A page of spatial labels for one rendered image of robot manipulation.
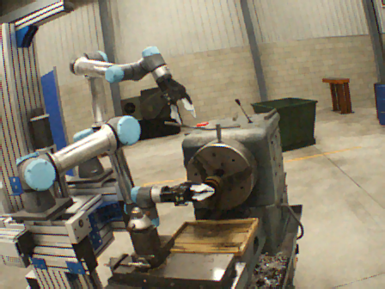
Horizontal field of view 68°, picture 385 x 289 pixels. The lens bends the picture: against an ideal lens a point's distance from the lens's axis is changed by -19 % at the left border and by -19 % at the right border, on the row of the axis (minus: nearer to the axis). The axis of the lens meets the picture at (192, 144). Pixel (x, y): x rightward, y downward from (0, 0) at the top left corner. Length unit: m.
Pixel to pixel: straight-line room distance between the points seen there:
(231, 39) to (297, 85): 2.72
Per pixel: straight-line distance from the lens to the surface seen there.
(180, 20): 11.75
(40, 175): 1.23
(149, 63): 1.47
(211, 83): 11.45
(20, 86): 1.65
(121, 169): 1.55
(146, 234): 1.09
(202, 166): 1.54
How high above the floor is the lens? 1.54
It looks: 11 degrees down
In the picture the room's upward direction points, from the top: 11 degrees counter-clockwise
